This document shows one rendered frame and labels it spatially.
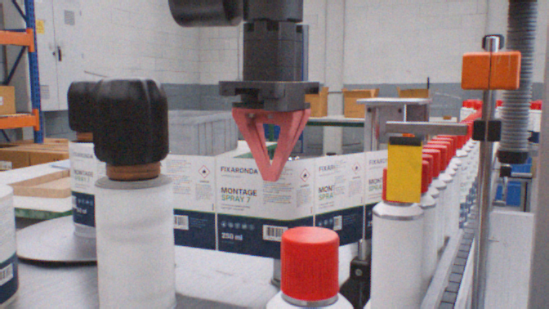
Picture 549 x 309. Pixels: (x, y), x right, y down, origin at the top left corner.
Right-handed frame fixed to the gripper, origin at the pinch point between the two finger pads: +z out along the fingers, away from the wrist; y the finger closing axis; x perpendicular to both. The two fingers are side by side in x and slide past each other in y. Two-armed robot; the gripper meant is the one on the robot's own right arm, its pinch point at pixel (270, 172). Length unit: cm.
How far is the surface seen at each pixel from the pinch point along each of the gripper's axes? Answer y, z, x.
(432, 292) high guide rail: -5.7, 11.7, 15.5
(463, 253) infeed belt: -45, 20, 17
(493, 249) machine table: -65, 26, 21
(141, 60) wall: -546, -26, -465
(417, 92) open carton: -536, 9, -65
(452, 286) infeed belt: -28.6, 20.2, 16.0
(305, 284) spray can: 19.9, 1.5, 11.4
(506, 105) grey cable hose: -21.0, -6.5, 20.9
